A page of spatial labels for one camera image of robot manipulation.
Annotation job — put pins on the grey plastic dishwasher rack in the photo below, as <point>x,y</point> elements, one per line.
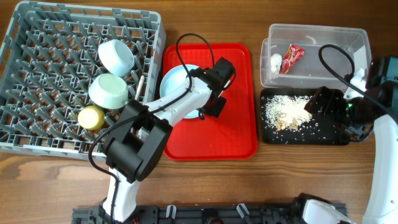
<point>49,58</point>

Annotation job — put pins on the white tissue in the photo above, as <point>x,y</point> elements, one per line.
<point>275,62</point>

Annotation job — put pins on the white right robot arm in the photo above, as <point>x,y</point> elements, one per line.
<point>375,104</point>

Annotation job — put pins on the black waste tray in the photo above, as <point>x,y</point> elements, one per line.
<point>320,131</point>

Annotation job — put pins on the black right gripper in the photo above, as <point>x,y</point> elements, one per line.
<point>334,98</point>

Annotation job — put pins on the light blue plate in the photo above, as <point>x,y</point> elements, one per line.
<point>172,80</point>

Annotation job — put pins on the light blue bowl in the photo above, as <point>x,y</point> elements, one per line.
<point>116,57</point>

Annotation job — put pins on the white plastic spoon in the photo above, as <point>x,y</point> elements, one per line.
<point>139,87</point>

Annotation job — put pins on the rice and nut scraps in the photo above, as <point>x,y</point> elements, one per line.
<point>286,113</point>

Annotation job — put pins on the red plastic tray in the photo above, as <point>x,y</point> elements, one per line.
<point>233,134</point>

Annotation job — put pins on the yellow plastic cup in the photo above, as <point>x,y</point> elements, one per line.
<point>91,118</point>

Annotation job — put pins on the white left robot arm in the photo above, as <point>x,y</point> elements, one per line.
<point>137,140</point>

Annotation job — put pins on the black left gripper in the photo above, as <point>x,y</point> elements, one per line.
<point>217,109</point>

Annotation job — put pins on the red snack wrapper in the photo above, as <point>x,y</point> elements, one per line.
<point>294,53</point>

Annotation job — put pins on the light green bowl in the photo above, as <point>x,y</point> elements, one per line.
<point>108,91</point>

